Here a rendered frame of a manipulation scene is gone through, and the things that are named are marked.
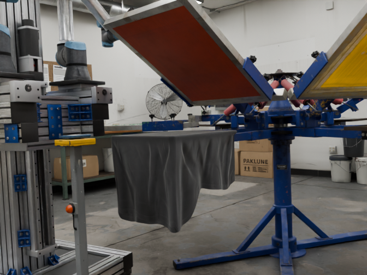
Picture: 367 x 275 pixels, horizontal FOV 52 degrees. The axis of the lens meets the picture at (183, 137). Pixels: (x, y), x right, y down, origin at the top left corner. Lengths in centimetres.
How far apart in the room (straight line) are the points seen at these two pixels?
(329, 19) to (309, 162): 222
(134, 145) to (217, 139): 40
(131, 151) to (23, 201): 68
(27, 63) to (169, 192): 101
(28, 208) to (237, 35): 564
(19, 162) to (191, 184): 94
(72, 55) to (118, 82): 434
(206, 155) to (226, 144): 17
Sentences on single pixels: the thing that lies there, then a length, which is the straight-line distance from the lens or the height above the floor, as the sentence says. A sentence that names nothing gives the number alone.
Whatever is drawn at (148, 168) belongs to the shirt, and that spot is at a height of 80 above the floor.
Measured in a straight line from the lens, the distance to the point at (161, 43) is 200.
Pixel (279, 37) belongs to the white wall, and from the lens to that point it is 669.
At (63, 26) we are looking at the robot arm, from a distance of 242.
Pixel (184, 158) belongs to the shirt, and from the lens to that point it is 170.
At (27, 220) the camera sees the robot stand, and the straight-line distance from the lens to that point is 219.
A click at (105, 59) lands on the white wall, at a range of 644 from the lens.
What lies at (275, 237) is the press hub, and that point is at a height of 11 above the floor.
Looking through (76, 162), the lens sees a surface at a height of 85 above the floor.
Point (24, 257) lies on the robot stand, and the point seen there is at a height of 32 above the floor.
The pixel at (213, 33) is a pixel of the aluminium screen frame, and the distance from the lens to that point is 179.
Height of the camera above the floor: 103
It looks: 3 degrees down
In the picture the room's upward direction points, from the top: 2 degrees counter-clockwise
